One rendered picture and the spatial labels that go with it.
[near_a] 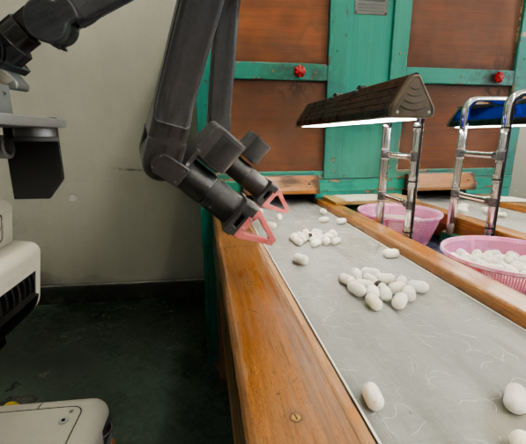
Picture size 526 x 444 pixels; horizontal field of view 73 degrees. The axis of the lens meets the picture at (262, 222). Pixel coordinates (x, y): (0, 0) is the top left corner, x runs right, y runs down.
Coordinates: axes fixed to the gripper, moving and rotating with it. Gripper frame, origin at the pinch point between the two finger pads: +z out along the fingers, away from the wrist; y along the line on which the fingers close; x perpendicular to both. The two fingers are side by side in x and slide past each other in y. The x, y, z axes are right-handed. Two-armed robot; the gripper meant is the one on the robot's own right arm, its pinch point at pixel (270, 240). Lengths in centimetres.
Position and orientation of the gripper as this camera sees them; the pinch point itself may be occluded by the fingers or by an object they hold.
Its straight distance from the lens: 65.2
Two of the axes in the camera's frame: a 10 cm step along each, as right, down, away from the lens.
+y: -1.7, -2.4, 9.5
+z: 7.4, 6.0, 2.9
